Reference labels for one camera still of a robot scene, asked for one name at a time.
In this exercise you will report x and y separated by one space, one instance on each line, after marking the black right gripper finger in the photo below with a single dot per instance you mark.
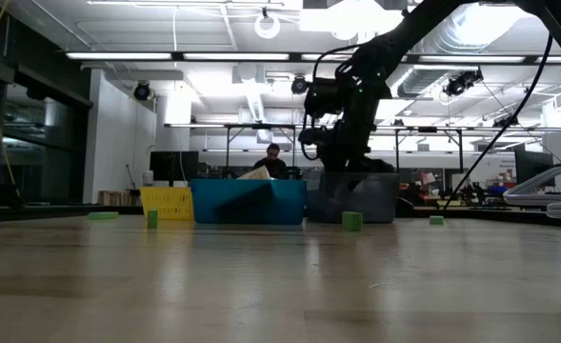
373 186
342 188

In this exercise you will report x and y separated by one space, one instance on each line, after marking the grey plastic bin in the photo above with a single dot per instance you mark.
387 207

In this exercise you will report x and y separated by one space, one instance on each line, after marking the silver air duct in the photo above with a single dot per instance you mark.
427 81

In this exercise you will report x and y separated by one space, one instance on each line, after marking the black monitor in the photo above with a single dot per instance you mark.
173 167
532 167

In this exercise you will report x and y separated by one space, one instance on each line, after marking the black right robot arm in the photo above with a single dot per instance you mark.
404 28

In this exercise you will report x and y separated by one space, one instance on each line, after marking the white bottle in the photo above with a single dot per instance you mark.
148 178

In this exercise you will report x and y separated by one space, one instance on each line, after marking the yellow mesh basket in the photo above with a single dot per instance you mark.
166 204

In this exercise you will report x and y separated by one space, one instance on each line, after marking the person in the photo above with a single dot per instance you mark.
273 159

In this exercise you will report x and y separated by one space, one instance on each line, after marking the long ceiling light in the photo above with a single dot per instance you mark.
470 59
237 56
118 55

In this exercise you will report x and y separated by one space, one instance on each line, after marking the black workbench frame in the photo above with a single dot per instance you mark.
397 147

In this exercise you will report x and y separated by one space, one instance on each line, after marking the black ceiling camera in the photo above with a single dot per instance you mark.
299 86
506 122
458 86
142 91

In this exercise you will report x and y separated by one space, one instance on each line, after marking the blue plastic bin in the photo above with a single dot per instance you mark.
249 202

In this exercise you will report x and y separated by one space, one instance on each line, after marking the green eraser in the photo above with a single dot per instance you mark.
152 219
436 219
352 221
103 215

